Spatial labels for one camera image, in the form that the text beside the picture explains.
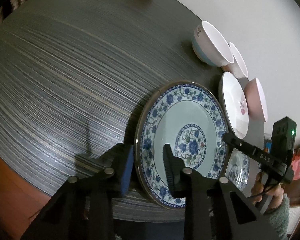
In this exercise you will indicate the pink bowl white inside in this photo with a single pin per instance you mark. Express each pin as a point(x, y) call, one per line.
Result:
point(256, 100)

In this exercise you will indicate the right hand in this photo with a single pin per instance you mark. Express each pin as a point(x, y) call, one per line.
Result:
point(258, 192)

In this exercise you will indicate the blue floral porcelain plate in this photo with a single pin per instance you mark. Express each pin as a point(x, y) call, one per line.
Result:
point(189, 118)

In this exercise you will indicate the white plate pink flowers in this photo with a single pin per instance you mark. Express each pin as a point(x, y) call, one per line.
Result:
point(233, 101)

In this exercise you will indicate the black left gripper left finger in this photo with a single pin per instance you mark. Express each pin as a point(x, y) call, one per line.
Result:
point(116, 177)

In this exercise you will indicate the white bowl blue base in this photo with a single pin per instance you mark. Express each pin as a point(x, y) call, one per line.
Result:
point(210, 45)

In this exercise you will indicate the white rabbit print bowl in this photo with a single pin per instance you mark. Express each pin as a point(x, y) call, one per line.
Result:
point(238, 68)

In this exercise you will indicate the grey fuzzy right sleeve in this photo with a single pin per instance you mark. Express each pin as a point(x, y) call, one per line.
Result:
point(279, 218)

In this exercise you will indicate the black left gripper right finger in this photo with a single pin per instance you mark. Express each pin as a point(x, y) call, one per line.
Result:
point(177, 180)

